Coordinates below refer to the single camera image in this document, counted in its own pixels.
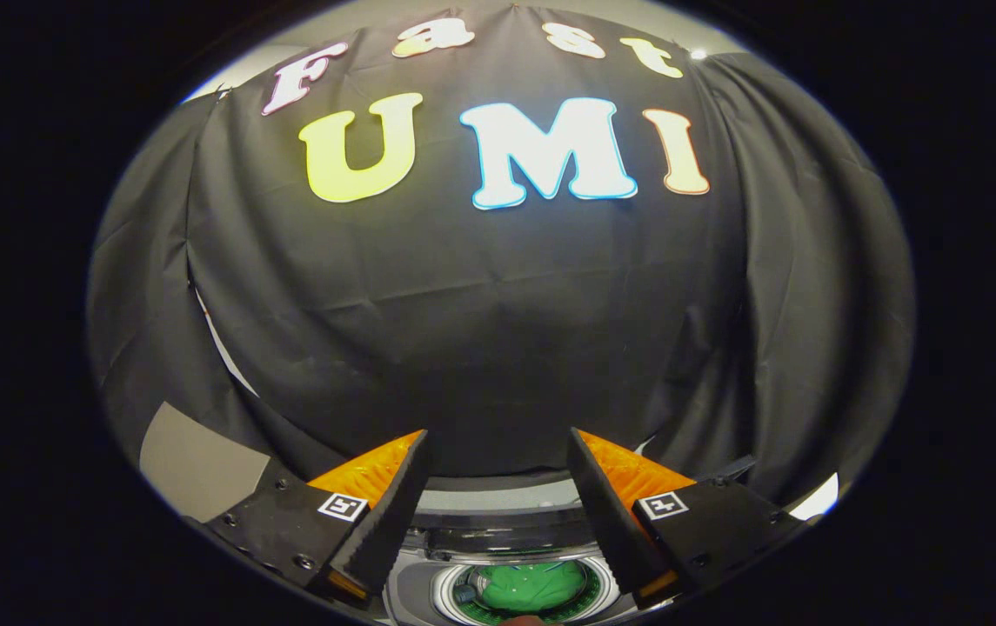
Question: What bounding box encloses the black backdrop cloth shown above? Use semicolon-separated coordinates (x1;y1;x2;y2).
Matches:
87;4;916;523

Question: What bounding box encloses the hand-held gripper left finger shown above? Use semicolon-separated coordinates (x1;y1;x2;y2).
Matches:
202;429;431;603

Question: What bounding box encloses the grey and black cabinet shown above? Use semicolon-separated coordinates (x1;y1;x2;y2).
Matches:
139;402;274;524

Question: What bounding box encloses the grey washing machine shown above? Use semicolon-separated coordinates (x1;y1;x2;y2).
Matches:
384;509;664;626

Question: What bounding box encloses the green polo shirt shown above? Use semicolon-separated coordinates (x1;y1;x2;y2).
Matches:
480;561;590;612

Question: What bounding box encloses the white board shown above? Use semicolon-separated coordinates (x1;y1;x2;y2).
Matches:
789;472;840;522

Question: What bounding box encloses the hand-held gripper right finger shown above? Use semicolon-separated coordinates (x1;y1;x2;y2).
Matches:
567;426;812;609

